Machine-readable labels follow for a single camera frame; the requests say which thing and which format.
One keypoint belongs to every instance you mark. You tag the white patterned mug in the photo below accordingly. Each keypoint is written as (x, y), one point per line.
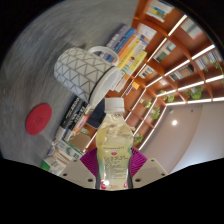
(80, 73)

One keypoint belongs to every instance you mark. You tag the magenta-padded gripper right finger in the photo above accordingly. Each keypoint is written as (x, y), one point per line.
(150, 171)

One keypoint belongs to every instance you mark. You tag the green and white box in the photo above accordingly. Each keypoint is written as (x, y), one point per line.
(55, 165)

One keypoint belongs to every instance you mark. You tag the recessed ceiling spotlight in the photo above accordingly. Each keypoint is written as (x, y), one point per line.
(174, 122)

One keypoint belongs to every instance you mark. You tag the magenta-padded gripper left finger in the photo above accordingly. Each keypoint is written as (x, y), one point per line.
(77, 171)

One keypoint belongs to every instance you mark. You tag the flat round red coaster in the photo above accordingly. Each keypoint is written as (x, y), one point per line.
(38, 119)

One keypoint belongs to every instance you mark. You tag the black office chair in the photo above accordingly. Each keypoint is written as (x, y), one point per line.
(98, 115)

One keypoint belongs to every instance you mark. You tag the clear bottle with white cap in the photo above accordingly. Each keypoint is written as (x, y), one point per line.
(114, 146)

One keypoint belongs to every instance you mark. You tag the tan chair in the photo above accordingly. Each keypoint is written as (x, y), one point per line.
(79, 141)

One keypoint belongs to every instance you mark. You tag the green and white drink carton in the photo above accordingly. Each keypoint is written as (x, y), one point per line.
(70, 150)

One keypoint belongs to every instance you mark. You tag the dark book stack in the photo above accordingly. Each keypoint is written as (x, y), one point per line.
(71, 116)

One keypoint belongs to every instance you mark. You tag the wooden wall shelf unit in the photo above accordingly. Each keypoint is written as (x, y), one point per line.
(186, 43)

